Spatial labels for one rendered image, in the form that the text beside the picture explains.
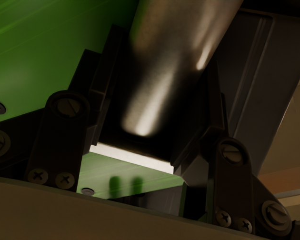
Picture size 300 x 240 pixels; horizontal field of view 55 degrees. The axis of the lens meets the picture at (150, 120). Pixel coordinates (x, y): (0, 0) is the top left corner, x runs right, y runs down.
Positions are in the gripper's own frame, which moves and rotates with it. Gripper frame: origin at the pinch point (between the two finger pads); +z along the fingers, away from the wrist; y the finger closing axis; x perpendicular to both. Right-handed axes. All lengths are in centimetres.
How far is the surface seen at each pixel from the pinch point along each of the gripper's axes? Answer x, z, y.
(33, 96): -4.6, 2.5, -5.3
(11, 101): -5.4, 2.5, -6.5
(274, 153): -342, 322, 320
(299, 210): -281, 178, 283
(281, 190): -189, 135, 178
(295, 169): -183, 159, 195
